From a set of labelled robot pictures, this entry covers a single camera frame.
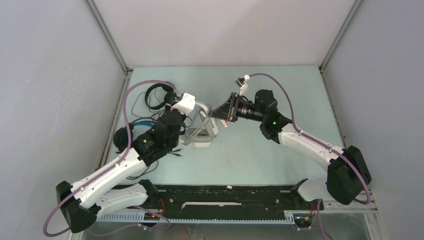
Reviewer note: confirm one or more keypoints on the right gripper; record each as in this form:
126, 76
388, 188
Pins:
228, 111

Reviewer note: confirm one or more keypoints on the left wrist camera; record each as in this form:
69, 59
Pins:
185, 105

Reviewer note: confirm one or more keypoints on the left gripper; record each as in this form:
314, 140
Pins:
183, 117

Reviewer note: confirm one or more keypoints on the white headphones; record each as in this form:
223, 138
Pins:
203, 135

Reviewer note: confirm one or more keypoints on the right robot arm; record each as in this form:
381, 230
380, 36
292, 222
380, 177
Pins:
347, 174

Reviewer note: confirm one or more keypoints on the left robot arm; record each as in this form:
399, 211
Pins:
83, 202

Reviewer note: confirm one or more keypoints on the white cable duct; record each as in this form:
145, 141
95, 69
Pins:
144, 217

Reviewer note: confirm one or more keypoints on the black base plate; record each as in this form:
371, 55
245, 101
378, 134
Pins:
226, 202

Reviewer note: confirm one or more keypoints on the aluminium frame rail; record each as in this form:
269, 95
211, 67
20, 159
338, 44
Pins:
93, 8

